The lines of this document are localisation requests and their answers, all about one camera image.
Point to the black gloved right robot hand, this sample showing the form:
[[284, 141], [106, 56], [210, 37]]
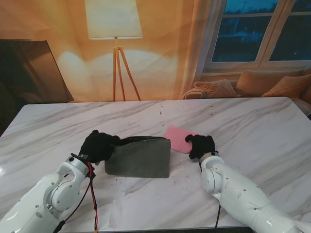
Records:
[[202, 145]]

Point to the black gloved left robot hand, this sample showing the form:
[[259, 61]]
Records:
[[97, 145]]

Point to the pink paper document stack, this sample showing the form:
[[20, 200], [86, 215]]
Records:
[[178, 139]]

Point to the grey zippered storage pouch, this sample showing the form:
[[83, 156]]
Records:
[[141, 157]]

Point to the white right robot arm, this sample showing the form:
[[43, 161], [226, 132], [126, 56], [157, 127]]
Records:
[[243, 194]]

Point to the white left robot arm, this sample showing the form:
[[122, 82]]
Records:
[[43, 196]]

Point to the printed living room backdrop cloth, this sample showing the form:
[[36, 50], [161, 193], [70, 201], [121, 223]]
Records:
[[158, 60]]

